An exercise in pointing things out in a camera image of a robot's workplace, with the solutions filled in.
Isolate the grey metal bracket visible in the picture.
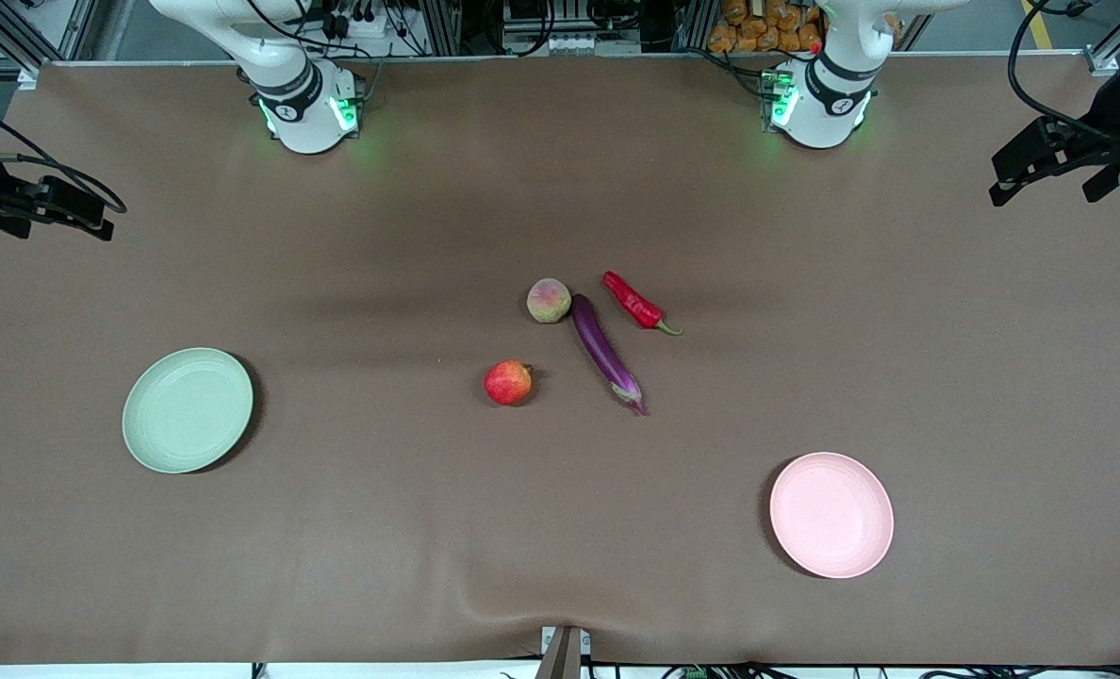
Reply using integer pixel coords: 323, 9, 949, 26
535, 625, 592, 679

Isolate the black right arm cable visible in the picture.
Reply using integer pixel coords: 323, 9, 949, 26
0, 94, 128, 214

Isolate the pile of orange items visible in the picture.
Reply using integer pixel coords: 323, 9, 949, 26
708, 0, 825, 54

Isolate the peach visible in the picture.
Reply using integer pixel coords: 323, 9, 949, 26
526, 277, 572, 324

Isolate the pink plate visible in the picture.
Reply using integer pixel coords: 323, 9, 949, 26
769, 452, 895, 579

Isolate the red apple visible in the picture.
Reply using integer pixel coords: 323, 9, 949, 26
483, 359, 534, 407

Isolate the brown tablecloth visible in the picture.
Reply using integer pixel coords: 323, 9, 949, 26
0, 55, 1120, 666

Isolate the red chili pepper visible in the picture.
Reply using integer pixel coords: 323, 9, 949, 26
601, 271, 684, 337

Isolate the green plate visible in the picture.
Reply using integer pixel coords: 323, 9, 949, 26
122, 347, 255, 474

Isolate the purple eggplant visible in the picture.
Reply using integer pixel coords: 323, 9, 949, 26
570, 293, 650, 417

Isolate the white power strip with plugs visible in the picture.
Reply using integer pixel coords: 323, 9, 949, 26
301, 8, 384, 41

